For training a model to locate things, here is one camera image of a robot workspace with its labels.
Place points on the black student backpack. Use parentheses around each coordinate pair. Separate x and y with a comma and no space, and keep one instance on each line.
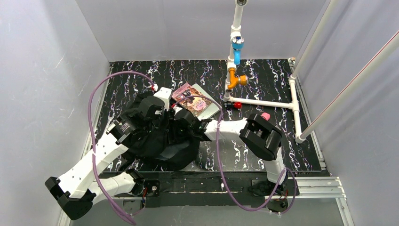
(159,137)

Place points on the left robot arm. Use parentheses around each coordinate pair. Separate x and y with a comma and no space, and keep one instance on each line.
(80,188)

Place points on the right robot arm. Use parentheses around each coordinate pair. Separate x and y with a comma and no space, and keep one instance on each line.
(262,138)

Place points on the pink illustrated book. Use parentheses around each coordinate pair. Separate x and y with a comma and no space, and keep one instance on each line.
(193,104)

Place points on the orange flashlight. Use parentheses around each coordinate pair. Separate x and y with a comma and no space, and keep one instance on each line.
(234,80)

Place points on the pink eraser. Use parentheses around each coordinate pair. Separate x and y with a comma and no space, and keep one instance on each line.
(266,116)

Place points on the blue flashlight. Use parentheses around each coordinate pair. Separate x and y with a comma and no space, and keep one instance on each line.
(237,44)

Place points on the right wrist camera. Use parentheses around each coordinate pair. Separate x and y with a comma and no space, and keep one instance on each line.
(176,109)

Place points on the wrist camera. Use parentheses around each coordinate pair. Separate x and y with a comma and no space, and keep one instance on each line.
(165,94)
(176,109)

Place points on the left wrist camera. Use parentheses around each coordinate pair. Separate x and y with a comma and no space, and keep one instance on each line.
(165,94)

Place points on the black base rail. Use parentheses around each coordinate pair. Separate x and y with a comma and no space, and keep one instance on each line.
(180,188)

